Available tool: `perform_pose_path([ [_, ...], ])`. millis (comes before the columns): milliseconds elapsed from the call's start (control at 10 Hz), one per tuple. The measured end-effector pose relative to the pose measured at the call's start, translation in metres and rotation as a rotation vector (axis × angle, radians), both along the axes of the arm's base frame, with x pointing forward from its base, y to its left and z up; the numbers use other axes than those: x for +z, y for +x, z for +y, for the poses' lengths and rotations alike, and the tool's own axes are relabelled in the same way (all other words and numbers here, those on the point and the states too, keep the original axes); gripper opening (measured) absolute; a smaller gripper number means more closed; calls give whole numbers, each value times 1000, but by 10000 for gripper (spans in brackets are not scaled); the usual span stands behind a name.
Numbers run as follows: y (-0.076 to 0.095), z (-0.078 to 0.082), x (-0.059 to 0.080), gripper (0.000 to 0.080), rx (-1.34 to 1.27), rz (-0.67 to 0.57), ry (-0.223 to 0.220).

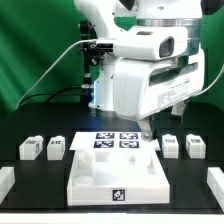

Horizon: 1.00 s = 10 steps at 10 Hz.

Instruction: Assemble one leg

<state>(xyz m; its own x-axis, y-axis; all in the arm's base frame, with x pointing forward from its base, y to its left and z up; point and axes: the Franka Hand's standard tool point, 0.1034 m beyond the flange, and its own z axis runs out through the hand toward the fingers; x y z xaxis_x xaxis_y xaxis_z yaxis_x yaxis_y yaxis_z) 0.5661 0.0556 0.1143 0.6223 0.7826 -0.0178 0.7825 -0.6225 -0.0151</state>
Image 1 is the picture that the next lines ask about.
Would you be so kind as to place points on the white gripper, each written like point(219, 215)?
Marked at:
point(143, 88)

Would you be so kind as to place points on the white square tabletop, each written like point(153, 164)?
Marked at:
point(117, 177)

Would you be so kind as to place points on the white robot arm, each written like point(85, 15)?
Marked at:
point(112, 19)

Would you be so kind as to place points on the white sheet with markers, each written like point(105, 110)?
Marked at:
point(111, 140)

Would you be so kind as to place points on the white right obstacle block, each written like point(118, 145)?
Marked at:
point(215, 181)

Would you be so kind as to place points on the white obstacle block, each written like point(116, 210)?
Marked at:
point(215, 181)
point(7, 180)

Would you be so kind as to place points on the white left obstacle block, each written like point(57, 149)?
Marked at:
point(7, 180)

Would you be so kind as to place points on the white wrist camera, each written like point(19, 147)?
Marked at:
point(152, 44)

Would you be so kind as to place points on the black background camera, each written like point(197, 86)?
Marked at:
point(105, 44)

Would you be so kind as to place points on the black camera stand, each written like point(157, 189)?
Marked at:
point(87, 32)

